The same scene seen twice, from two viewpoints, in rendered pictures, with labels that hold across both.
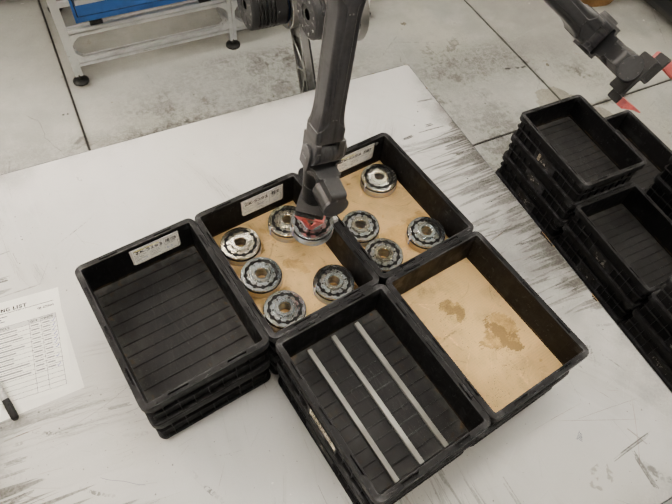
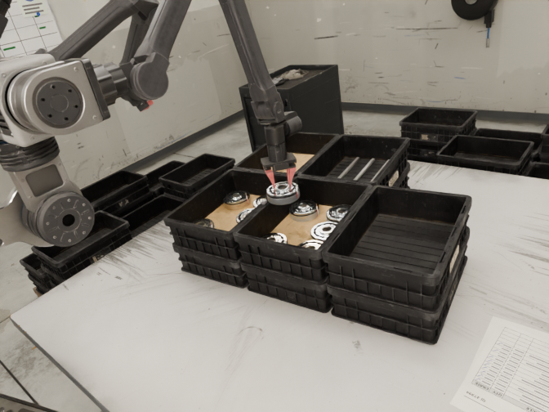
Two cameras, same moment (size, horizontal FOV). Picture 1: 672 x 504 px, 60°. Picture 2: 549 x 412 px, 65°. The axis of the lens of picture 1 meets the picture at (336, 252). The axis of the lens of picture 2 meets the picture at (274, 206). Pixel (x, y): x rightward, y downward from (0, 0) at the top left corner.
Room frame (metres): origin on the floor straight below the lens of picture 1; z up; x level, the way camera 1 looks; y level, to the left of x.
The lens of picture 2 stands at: (1.14, 1.24, 1.60)
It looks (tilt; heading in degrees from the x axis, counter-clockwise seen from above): 29 degrees down; 257
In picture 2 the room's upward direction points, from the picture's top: 11 degrees counter-clockwise
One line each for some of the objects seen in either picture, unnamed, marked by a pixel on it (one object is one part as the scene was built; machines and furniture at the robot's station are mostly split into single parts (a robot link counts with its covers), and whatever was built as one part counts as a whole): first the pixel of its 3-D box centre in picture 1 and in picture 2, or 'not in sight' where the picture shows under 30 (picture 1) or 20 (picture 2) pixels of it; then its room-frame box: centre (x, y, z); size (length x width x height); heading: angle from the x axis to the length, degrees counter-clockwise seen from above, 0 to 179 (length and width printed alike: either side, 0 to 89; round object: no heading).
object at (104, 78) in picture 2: not in sight; (100, 84); (1.22, 0.27, 1.45); 0.09 x 0.08 x 0.12; 122
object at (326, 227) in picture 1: (312, 221); (282, 189); (0.82, 0.06, 0.99); 0.10 x 0.10 x 0.01
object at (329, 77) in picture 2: not in sight; (297, 134); (0.14, -1.75, 0.45); 0.60 x 0.45 x 0.90; 32
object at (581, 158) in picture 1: (559, 176); (96, 269); (1.66, -0.87, 0.37); 0.40 x 0.30 x 0.45; 32
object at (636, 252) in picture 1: (619, 259); (158, 239); (1.32, -1.08, 0.31); 0.40 x 0.30 x 0.34; 32
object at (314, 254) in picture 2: (284, 250); (305, 211); (0.78, 0.12, 0.92); 0.40 x 0.30 x 0.02; 39
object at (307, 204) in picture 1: (315, 190); (277, 153); (0.82, 0.06, 1.11); 0.10 x 0.07 x 0.07; 173
